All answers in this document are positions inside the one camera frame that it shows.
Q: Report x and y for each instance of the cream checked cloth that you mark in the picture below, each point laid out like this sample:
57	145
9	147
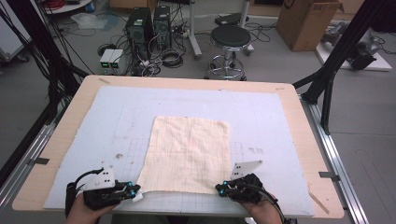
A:
186	155

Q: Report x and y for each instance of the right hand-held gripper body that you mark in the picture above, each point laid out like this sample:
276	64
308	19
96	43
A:
246	189

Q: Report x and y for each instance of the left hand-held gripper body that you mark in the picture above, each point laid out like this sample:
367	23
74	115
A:
99	182

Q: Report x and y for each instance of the narrow black computer tower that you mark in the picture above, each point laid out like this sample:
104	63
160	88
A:
162	28

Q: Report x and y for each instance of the black metal frame strut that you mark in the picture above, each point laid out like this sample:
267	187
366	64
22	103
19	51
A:
342	46

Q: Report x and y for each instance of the black round stool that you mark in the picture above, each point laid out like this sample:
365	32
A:
230	37

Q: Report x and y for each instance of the clear plastic bag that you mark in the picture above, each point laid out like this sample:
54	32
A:
88	21

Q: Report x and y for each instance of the white foam mat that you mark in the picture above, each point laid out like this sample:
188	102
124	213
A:
186	102

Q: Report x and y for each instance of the silver aluminium rail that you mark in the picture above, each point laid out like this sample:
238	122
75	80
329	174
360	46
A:
25	161
336	161

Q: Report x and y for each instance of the brown cardboard box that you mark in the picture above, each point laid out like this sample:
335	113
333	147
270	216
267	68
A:
305	25

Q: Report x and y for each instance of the grey table leg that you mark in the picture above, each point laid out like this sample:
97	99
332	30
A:
246	18
194	34

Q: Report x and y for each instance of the white round table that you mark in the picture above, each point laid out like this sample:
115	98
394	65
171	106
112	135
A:
68	6

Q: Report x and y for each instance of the person's right hand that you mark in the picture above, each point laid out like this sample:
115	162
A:
263	213

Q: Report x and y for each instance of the wide black computer tower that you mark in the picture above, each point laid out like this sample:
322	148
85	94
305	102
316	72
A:
138	31

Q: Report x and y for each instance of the white power supply unit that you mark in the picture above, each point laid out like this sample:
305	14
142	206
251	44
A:
117	60
106	60

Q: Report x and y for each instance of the thin wooden stick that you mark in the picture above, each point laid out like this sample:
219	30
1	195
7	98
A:
318	202

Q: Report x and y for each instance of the flat black device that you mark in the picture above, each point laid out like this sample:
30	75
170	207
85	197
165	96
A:
230	19

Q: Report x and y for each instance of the person's left hand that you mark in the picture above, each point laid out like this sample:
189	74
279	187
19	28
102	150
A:
82	213

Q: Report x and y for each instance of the white board with grey device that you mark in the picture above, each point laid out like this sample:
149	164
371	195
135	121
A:
373	63

